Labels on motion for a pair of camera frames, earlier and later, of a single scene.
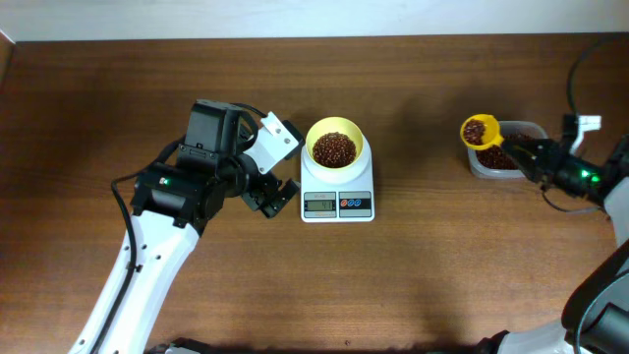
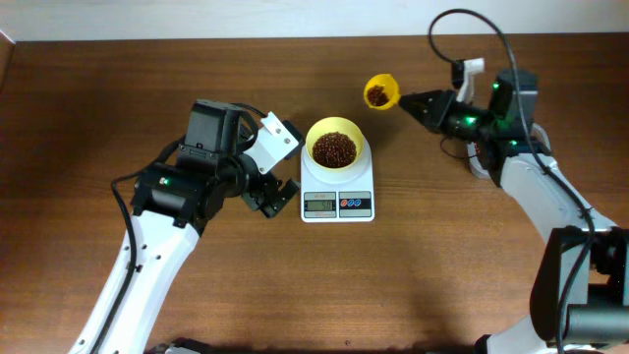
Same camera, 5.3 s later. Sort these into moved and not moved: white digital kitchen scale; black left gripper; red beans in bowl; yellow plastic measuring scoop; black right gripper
Moved: black right gripper; yellow plastic measuring scoop
Not moved: red beans in bowl; black left gripper; white digital kitchen scale
